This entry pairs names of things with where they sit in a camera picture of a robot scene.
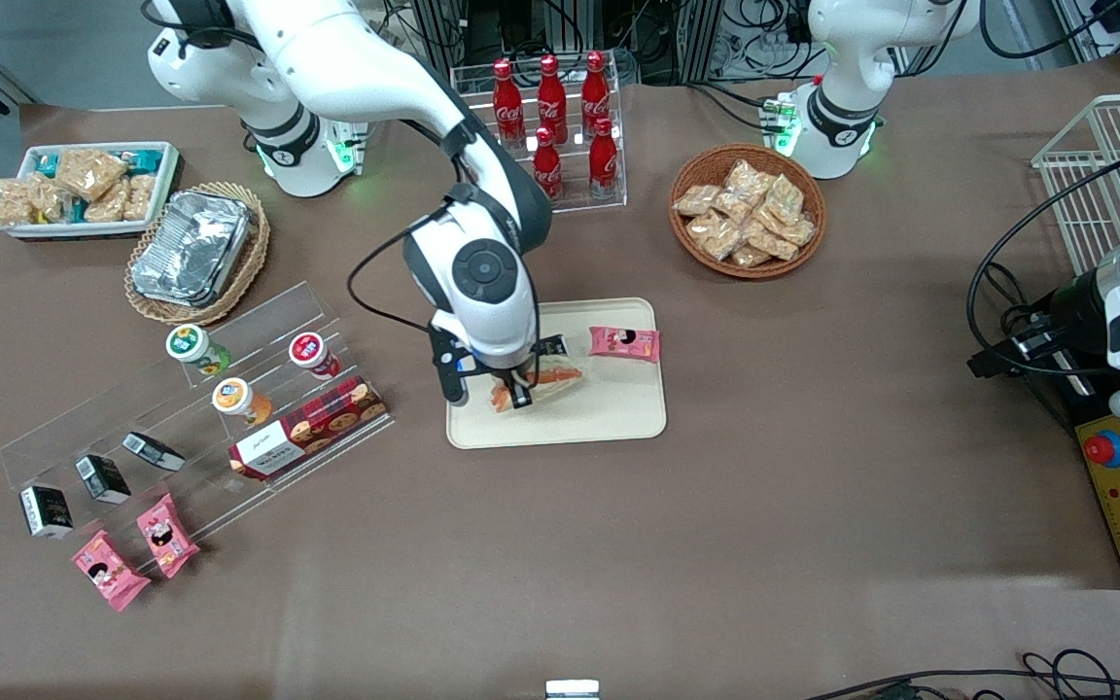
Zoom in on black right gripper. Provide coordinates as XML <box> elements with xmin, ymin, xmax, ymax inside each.
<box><xmin>427</xmin><ymin>307</ymin><xmax>540</xmax><ymax>410</ymax></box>

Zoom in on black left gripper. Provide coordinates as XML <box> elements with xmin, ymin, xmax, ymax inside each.
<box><xmin>966</xmin><ymin>270</ymin><xmax>1117</xmax><ymax>380</ymax></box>

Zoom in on triangular sandwich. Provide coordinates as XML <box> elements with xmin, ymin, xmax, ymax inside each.
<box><xmin>490</xmin><ymin>365</ymin><xmax>585</xmax><ymax>415</ymax></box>

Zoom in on beige plastic serving tray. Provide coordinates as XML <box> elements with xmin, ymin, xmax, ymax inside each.
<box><xmin>446</xmin><ymin>297</ymin><xmax>668</xmax><ymax>450</ymax></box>

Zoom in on pink snack packet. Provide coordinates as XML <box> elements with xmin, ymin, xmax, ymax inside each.
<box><xmin>136</xmin><ymin>493</ymin><xmax>201</xmax><ymax>580</ymax></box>
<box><xmin>71</xmin><ymin>530</ymin><xmax>152</xmax><ymax>613</ymax></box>
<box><xmin>588</xmin><ymin>326</ymin><xmax>662</xmax><ymax>364</ymax></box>

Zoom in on red lid cup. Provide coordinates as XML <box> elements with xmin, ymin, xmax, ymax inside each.
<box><xmin>288</xmin><ymin>332</ymin><xmax>342</xmax><ymax>380</ymax></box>

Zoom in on red tartan cookie box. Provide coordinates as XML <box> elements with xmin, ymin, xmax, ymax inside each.
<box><xmin>227</xmin><ymin>377</ymin><xmax>389</xmax><ymax>482</ymax></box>

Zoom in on clear acrylic bottle rack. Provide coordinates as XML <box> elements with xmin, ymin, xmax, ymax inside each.
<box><xmin>450</xmin><ymin>60</ymin><xmax>628</xmax><ymax>215</ymax></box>

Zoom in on red cola bottle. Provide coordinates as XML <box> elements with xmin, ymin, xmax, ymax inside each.
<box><xmin>588</xmin><ymin>117</ymin><xmax>619</xmax><ymax>198</ymax></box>
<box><xmin>532</xmin><ymin>126</ymin><xmax>563</xmax><ymax>201</ymax></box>
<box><xmin>580</xmin><ymin>51</ymin><xmax>612</xmax><ymax>137</ymax></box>
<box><xmin>536</xmin><ymin>53</ymin><xmax>569</xmax><ymax>145</ymax></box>
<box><xmin>492</xmin><ymin>58</ymin><xmax>526</xmax><ymax>149</ymax></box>

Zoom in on clear acrylic stepped shelf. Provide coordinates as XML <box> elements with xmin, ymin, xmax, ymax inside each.
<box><xmin>0</xmin><ymin>280</ymin><xmax>396</xmax><ymax>575</ymax></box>

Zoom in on round wicker basket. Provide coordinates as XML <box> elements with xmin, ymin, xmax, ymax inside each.
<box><xmin>668</xmin><ymin>144</ymin><xmax>827</xmax><ymax>280</ymax></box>

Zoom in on orange lid cup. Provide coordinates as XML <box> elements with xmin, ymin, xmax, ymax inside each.
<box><xmin>211</xmin><ymin>377</ymin><xmax>274</xmax><ymax>427</ymax></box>

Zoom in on oval wicker basket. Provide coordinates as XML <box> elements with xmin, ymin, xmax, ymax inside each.
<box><xmin>123</xmin><ymin>181</ymin><xmax>271</xmax><ymax>327</ymax></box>

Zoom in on green lid cup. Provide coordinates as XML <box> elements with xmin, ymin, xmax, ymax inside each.
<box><xmin>165</xmin><ymin>324</ymin><xmax>230</xmax><ymax>378</ymax></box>

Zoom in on stacked foil containers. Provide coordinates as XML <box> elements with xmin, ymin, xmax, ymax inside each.
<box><xmin>130</xmin><ymin>190</ymin><xmax>255</xmax><ymax>308</ymax></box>

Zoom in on white rectangular bin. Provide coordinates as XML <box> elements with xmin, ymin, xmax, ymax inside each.
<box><xmin>0</xmin><ymin>142</ymin><xmax>182</xmax><ymax>240</ymax></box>

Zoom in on rice cracker packet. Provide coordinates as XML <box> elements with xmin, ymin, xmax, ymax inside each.
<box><xmin>122</xmin><ymin>173</ymin><xmax>158</xmax><ymax>223</ymax></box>
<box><xmin>84</xmin><ymin>182</ymin><xmax>130</xmax><ymax>225</ymax></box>
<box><xmin>0</xmin><ymin>177</ymin><xmax>36</xmax><ymax>230</ymax></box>
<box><xmin>30</xmin><ymin>175</ymin><xmax>71</xmax><ymax>223</ymax></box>
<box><xmin>55</xmin><ymin>146</ymin><xmax>129</xmax><ymax>202</ymax></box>

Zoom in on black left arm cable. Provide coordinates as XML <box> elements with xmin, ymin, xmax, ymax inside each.
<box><xmin>966</xmin><ymin>156</ymin><xmax>1120</xmax><ymax>380</ymax></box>

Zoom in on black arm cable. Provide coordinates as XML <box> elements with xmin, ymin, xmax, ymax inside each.
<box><xmin>346</xmin><ymin>190</ymin><xmax>469</xmax><ymax>336</ymax></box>
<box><xmin>966</xmin><ymin>156</ymin><xmax>1120</xmax><ymax>380</ymax></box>

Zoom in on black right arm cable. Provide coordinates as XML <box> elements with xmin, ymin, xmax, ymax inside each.
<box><xmin>346</xmin><ymin>190</ymin><xmax>469</xmax><ymax>336</ymax></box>

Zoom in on white wire basket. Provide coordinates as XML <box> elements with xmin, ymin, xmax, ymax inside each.
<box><xmin>1031</xmin><ymin>93</ymin><xmax>1120</xmax><ymax>278</ymax></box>

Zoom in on black floor cables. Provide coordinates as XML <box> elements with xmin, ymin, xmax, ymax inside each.
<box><xmin>803</xmin><ymin>649</ymin><xmax>1120</xmax><ymax>700</ymax></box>

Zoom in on aluminium frame rack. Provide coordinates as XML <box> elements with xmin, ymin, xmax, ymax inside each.
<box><xmin>380</xmin><ymin>0</ymin><xmax>819</xmax><ymax>87</ymax></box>

